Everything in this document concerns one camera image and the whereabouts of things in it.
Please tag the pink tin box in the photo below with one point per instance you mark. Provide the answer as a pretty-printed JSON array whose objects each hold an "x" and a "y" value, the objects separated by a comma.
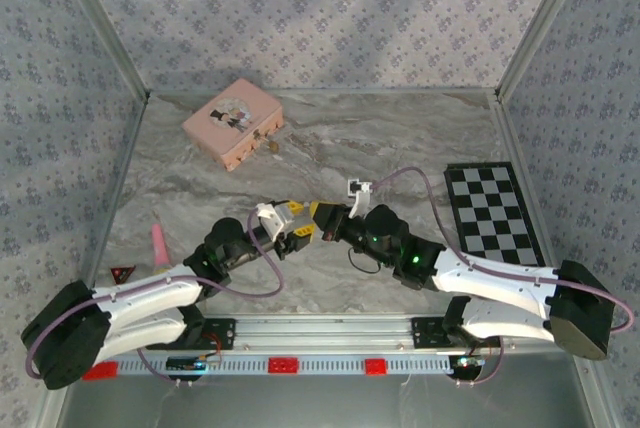
[{"x": 225, "y": 123}]

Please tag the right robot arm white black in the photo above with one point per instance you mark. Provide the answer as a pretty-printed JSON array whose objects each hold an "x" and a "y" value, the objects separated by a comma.
[{"x": 500, "y": 273}]

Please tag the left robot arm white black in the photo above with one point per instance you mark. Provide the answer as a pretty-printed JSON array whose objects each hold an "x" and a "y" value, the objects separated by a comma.
[{"x": 140, "y": 298}]

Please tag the pink plastic stick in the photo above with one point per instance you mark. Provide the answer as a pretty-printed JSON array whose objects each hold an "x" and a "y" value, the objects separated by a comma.
[{"x": 160, "y": 248}]

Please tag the red black triangle piece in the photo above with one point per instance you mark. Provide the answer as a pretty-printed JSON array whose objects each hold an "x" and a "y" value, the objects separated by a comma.
[{"x": 122, "y": 274}]

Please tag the black grey chessboard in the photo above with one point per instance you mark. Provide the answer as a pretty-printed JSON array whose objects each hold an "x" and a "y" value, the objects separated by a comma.
[{"x": 490, "y": 213}]

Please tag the small circuit board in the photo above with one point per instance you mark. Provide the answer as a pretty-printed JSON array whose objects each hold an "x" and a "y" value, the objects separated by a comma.
[
  {"x": 467, "y": 365},
  {"x": 185, "y": 364}
]

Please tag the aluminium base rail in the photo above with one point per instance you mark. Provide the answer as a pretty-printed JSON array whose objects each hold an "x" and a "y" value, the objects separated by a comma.
[{"x": 325, "y": 333}]

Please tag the aluminium frame post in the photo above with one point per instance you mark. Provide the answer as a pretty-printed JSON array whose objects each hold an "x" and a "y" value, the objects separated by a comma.
[
  {"x": 545, "y": 23},
  {"x": 100, "y": 23}
]

